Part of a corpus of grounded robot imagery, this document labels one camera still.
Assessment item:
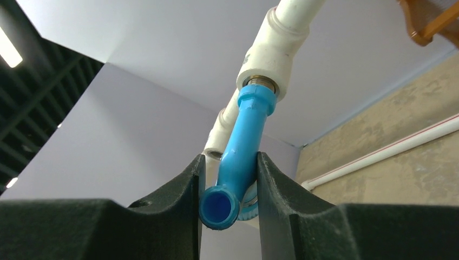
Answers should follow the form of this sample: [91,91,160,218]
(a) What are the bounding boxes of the blue plastic water faucet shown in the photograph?
[199,84,277,230]

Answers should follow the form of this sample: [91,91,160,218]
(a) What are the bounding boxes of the white PVC pipe frame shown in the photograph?
[200,0,459,193]

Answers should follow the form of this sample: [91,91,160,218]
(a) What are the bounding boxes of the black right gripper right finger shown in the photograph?
[257,152,458,259]

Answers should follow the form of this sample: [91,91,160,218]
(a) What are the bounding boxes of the wooden rack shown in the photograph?
[398,0,458,48]

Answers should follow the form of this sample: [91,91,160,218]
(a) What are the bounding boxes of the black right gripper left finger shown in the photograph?
[1,155,206,259]

